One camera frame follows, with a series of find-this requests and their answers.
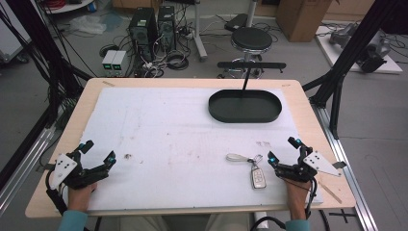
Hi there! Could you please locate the coiled black cable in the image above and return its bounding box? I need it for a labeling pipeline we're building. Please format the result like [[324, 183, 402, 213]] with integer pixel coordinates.
[[166, 52, 191, 71]]

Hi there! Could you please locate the black T-shaped stand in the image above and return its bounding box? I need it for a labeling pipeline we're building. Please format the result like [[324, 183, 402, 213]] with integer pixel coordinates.
[[217, 61, 288, 92]]

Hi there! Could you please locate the cardboard box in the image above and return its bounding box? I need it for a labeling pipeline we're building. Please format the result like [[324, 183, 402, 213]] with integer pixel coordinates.
[[275, 0, 334, 43]]

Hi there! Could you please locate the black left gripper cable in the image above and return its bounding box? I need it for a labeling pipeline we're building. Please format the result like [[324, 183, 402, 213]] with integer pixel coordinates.
[[44, 168, 70, 217]]

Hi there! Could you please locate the white table mat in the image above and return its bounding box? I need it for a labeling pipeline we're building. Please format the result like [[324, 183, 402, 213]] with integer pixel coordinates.
[[61, 87, 324, 212]]

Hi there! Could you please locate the grey robot device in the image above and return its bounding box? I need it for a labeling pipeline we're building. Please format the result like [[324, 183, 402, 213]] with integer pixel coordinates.
[[329, 22, 392, 74]]

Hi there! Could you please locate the aluminium rail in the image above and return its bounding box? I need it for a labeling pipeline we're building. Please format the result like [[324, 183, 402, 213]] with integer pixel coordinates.
[[311, 103, 380, 231], [0, 125, 58, 214]]

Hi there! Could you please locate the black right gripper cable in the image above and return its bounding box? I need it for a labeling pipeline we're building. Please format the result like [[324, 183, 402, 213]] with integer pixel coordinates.
[[249, 177, 319, 231]]

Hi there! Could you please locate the thin wooden stick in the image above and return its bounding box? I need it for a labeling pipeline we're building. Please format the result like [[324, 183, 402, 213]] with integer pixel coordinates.
[[317, 180, 344, 205]]

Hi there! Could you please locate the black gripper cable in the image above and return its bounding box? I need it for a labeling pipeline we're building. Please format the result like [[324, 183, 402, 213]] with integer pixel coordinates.
[[44, 168, 70, 217], [249, 177, 319, 231]]

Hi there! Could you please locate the white round table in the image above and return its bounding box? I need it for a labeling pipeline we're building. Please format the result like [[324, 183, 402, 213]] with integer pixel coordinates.
[[43, 0, 96, 14]]

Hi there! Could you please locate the white bench power supply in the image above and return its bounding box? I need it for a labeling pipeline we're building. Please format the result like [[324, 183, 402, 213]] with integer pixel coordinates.
[[111, 49, 128, 78], [101, 49, 118, 78]]

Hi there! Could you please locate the black flat case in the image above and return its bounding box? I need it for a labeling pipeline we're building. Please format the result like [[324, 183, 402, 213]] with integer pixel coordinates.
[[223, 13, 250, 33]]

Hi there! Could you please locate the clear plastic bag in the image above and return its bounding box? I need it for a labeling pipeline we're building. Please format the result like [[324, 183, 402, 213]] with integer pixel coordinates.
[[68, 14, 108, 36]]

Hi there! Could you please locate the grey metal stand leg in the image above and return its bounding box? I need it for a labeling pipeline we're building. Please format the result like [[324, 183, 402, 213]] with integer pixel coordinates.
[[191, 0, 209, 63]]

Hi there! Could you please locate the person's right hand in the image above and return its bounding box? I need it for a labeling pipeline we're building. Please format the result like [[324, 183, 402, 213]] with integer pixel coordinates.
[[283, 178, 313, 221]]

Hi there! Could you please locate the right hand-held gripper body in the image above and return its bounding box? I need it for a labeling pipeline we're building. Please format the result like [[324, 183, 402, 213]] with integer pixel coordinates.
[[275, 145, 348, 184]]

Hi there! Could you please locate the black frame strut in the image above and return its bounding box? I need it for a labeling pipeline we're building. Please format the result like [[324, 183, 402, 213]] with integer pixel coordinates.
[[0, 0, 94, 193], [302, 0, 408, 140]]

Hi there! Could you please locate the black oval tray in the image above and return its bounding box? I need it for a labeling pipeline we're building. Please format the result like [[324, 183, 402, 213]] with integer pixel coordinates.
[[208, 89, 284, 124]]

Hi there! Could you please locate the black round stool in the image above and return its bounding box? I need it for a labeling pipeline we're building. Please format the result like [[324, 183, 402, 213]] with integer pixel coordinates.
[[220, 26, 274, 80]]

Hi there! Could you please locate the white floor board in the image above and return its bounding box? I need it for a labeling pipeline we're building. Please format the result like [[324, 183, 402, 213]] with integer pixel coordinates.
[[315, 24, 404, 75]]

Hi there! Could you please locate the silver car key with strap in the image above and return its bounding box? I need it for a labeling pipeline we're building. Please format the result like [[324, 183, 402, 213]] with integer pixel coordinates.
[[225, 152, 268, 191]]

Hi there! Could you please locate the slim black computer tower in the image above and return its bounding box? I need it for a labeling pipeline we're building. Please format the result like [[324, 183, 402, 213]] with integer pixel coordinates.
[[157, 5, 177, 53]]

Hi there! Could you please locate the black tape cross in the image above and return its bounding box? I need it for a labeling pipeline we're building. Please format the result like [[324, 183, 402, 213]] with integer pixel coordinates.
[[328, 209, 358, 224]]

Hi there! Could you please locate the person's left hand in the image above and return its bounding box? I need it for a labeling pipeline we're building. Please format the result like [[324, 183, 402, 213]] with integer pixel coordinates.
[[66, 182, 98, 213]]

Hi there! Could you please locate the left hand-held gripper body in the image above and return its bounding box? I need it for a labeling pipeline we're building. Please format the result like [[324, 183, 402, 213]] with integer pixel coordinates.
[[48, 149, 111, 191]]

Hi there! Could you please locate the large black computer tower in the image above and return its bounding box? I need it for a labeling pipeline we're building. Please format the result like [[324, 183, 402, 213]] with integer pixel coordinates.
[[127, 7, 159, 66]]

